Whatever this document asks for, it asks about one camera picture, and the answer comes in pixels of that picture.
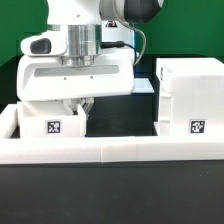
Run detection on white fiducial marker sheet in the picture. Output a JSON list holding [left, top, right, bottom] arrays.
[[133, 78, 154, 94]]

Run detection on white U-shaped fence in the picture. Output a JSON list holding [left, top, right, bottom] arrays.
[[0, 104, 224, 164]]

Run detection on white drawer cabinet housing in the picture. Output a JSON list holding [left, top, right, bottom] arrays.
[[154, 58, 224, 137]]

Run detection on white front drawer box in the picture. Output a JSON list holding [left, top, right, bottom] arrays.
[[18, 101, 86, 138]]

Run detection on black raised platform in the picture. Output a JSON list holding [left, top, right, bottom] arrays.
[[0, 54, 224, 138]]

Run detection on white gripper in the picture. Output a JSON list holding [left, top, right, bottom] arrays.
[[17, 31, 134, 116]]

